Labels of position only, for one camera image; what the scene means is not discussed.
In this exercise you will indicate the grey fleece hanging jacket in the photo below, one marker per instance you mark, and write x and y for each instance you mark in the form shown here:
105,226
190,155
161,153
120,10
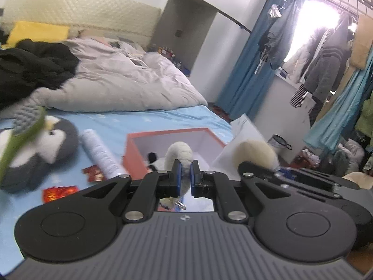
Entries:
323,67

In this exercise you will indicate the white spray bottle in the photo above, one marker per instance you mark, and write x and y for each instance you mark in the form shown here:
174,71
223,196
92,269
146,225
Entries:
99,154

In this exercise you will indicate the green garment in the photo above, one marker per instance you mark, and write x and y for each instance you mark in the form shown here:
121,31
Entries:
365,119

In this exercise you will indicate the small panda plush toy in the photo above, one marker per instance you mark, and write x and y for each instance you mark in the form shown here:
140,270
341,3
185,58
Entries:
179,151

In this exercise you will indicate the cream fluffy plush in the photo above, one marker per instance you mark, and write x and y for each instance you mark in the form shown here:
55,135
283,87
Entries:
256,151

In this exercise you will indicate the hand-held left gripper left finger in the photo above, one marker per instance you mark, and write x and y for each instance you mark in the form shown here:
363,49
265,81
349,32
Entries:
176,178

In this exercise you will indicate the teal hanging cloth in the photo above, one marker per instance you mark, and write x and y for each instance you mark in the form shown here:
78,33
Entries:
335,116

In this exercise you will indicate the row of small bottles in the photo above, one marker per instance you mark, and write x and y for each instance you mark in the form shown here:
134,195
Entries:
166,51

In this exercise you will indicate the blue curtain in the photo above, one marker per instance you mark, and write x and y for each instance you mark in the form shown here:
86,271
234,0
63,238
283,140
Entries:
247,73

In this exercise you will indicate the black clothing pile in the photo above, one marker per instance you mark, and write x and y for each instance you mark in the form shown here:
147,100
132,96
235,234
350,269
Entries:
29,67

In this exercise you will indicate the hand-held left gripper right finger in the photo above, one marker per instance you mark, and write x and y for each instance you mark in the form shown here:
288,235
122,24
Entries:
193,178

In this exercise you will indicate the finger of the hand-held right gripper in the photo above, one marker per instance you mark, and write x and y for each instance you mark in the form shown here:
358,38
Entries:
291,179

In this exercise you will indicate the grey penguin plush toy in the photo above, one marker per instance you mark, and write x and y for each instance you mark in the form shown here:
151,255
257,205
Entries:
62,143

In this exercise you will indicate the dark wall switch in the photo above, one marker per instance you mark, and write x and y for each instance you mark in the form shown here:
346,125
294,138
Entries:
178,32

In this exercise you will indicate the orange cardboard box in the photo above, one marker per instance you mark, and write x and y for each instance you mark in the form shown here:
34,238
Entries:
134,157

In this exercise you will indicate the white trash bin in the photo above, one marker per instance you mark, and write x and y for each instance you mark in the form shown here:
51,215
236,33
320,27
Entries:
278,143

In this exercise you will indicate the white hanging jacket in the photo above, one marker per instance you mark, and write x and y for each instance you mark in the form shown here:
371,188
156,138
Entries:
300,61

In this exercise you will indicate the grey puffy jacket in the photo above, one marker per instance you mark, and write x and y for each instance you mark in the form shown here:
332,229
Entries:
349,153

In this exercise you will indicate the blue denim hanging jacket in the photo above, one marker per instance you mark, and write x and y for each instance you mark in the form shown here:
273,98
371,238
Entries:
281,35

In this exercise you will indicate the red bag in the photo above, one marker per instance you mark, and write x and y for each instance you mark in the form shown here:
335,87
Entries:
309,157

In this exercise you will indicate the beige quilted headboard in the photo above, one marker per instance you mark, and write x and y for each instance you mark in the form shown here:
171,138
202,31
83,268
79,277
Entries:
87,8

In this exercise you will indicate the beige hanging blanket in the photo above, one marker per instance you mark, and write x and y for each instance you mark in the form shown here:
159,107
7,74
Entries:
361,40

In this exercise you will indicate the striped sleeve garment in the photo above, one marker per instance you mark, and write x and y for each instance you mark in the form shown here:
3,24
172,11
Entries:
299,96

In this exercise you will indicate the grey duvet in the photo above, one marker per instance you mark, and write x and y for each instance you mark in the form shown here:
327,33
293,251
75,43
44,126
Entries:
125,78

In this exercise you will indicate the cream fluffy cushion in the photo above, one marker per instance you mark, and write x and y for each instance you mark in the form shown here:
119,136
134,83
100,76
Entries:
360,180

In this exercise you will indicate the red snack packet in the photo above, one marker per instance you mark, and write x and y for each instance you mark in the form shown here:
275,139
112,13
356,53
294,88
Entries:
93,174
59,194

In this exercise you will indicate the yellow pillow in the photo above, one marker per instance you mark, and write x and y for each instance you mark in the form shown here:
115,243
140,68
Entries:
38,33

